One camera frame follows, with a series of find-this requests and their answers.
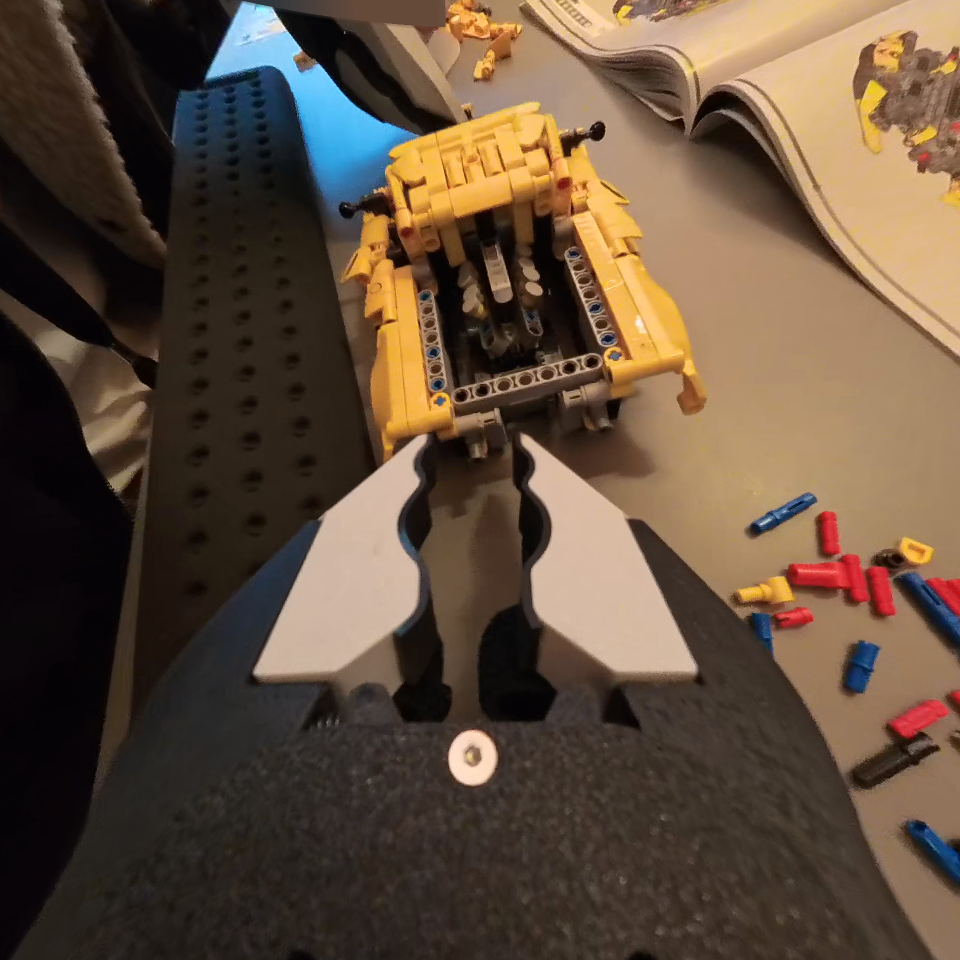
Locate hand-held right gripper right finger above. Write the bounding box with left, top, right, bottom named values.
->
left=512, top=433, right=700, bottom=702

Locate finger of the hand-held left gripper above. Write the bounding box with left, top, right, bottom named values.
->
left=330, top=18, right=472, bottom=132
left=271, top=0, right=449, bottom=25

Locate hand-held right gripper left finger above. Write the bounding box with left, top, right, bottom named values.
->
left=252, top=435, right=436, bottom=702

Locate yellow toy brick car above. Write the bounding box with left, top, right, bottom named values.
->
left=339, top=101, right=708, bottom=462

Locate grey desk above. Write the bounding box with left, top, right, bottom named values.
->
left=97, top=0, right=960, bottom=960

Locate pile of yellow brick parts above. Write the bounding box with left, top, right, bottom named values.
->
left=442, top=0, right=526, bottom=82

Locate large pile of coloured pins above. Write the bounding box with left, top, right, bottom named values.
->
left=731, top=491, right=960, bottom=886

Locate person's white shirt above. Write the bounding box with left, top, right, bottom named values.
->
left=22, top=300, right=155, bottom=492

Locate open instruction booklet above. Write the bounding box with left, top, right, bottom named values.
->
left=521, top=0, right=960, bottom=357

